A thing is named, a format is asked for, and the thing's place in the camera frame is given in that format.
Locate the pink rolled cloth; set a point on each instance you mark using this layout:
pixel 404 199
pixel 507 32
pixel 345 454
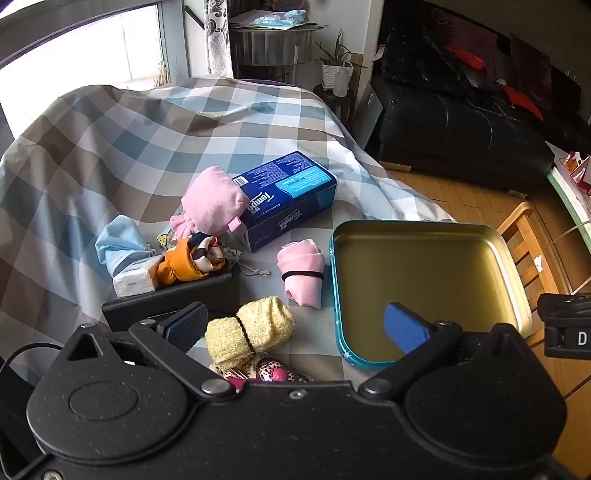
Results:
pixel 300 258

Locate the pink plush pouch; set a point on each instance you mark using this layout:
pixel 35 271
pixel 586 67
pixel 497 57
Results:
pixel 210 198

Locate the leopard print scrunchie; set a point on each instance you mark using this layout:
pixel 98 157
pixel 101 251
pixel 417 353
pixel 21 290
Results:
pixel 268 369

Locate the blue tissue pack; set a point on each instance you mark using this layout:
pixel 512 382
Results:
pixel 295 194

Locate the grey leaning panel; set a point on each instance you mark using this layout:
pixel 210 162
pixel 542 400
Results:
pixel 369 115

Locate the window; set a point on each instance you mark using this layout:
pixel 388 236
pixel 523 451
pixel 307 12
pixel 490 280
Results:
pixel 83 60

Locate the blue brown checked blanket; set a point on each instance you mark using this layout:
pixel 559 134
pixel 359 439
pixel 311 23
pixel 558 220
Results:
pixel 138 161

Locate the blue plastic bag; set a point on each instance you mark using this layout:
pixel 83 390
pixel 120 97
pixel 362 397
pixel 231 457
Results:
pixel 277 18

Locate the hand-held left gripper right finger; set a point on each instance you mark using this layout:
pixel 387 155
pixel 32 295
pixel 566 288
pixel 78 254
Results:
pixel 404 330

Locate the white tissue packet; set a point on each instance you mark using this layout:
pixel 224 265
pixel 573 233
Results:
pixel 134 281

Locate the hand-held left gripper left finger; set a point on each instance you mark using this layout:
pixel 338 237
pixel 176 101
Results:
pixel 187 325

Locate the dark round plant stand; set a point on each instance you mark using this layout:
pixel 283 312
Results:
pixel 339 104

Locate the small red cushion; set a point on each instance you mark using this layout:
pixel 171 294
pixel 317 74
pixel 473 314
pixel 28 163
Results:
pixel 466 57

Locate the orange patterned scarf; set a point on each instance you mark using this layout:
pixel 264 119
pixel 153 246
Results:
pixel 184 263

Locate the round glass table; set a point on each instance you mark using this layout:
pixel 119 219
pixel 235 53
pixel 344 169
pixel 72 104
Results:
pixel 272 46

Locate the green potted plant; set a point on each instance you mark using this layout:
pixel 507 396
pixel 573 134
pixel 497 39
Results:
pixel 337 48

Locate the black leather sofa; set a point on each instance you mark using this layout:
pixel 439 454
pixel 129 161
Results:
pixel 461 124

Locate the blue face mask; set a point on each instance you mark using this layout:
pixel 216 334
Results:
pixel 120 244

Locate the green edged side table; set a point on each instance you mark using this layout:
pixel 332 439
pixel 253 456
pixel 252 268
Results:
pixel 570 184

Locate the patterned white curtain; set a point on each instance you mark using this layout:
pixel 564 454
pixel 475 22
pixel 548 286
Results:
pixel 217 37

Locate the large red cushion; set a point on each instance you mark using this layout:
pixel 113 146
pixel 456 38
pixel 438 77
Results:
pixel 521 99

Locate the white woven plant pot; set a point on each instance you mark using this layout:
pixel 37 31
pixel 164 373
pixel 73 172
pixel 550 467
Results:
pixel 332 74

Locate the black box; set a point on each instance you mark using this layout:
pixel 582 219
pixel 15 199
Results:
pixel 134 309

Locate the light blue herb sachet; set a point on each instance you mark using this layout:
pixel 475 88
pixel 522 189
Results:
pixel 161 240

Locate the yellow rolled towel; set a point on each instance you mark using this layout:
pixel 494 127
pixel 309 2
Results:
pixel 268 323

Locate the wooden chair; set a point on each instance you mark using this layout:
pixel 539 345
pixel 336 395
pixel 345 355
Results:
pixel 521 244

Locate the teal tin with gold inside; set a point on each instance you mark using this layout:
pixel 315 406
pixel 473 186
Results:
pixel 415 267

